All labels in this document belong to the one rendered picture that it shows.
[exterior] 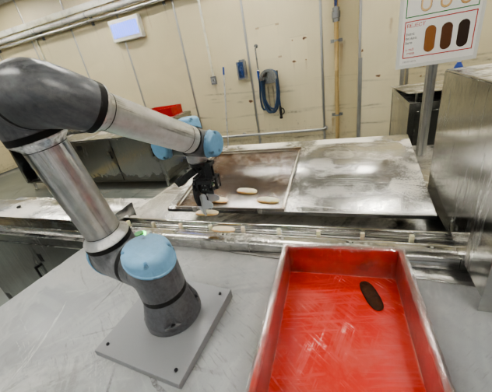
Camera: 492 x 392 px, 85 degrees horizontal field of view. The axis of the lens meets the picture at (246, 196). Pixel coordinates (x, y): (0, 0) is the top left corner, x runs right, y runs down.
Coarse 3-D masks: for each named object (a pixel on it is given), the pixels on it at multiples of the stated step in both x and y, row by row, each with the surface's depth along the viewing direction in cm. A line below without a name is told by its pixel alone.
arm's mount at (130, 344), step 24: (216, 288) 79; (216, 312) 72; (120, 336) 70; (144, 336) 69; (192, 336) 67; (120, 360) 64; (144, 360) 63; (168, 360) 62; (192, 360) 61; (168, 384) 59
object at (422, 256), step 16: (176, 240) 105; (192, 240) 102; (208, 240) 100; (224, 240) 98; (240, 240) 96; (256, 240) 95; (272, 240) 93; (288, 240) 92; (304, 240) 90; (320, 240) 89; (336, 240) 88; (352, 240) 86; (416, 256) 76; (432, 256) 75; (448, 256) 74
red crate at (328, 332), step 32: (288, 288) 78; (320, 288) 76; (352, 288) 74; (384, 288) 73; (288, 320) 68; (320, 320) 67; (352, 320) 66; (384, 320) 64; (288, 352) 61; (320, 352) 60; (352, 352) 59; (384, 352) 58; (288, 384) 55; (320, 384) 54; (352, 384) 53; (384, 384) 52; (416, 384) 52
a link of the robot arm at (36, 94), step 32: (0, 64) 42; (32, 64) 42; (0, 96) 41; (32, 96) 41; (64, 96) 43; (96, 96) 46; (32, 128) 47; (64, 128) 47; (96, 128) 49; (128, 128) 54; (160, 128) 60; (192, 128) 69
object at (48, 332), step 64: (192, 256) 100; (256, 256) 94; (0, 320) 86; (64, 320) 81; (256, 320) 70; (448, 320) 62; (0, 384) 66; (64, 384) 63; (128, 384) 61; (192, 384) 59
